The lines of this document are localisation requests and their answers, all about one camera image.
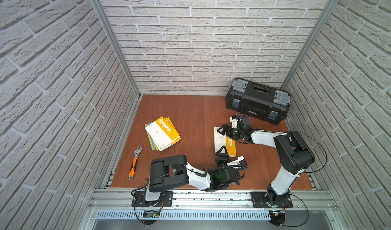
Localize aluminium corner post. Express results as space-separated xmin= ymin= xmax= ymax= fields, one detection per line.
xmin=90 ymin=0 xmax=141 ymax=99
xmin=280 ymin=0 xmax=340 ymax=90

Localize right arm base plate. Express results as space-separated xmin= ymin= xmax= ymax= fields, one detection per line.
xmin=250 ymin=191 xmax=293 ymax=208

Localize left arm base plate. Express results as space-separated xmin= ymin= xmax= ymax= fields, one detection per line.
xmin=131 ymin=190 xmax=173 ymax=208

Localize lined notebook green cover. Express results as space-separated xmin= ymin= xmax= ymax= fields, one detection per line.
xmin=147 ymin=132 xmax=156 ymax=151

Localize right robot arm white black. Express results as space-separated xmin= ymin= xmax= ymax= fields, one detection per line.
xmin=217 ymin=115 xmax=315 ymax=207

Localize left aluminium corner post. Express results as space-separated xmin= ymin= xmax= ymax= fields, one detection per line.
xmin=90 ymin=0 xmax=141 ymax=99

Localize yellow cover notebook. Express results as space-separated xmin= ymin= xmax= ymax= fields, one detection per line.
xmin=145 ymin=117 xmax=181 ymax=151
xmin=156 ymin=117 xmax=180 ymax=151

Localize orange adjustable wrench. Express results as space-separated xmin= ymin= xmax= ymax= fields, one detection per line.
xmin=128 ymin=145 xmax=143 ymax=180

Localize black grey toolbox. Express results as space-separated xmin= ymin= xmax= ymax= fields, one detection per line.
xmin=225 ymin=78 xmax=291 ymax=125

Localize right aluminium corner post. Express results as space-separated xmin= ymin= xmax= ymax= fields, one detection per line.
xmin=280 ymin=0 xmax=340 ymax=90

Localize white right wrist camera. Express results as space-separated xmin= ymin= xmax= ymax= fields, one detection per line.
xmin=230 ymin=116 xmax=242 ymax=129

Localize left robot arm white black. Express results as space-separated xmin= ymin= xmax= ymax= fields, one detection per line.
xmin=145 ymin=146 xmax=247 ymax=202

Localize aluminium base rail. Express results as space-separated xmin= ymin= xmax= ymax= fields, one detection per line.
xmin=87 ymin=188 xmax=339 ymax=211

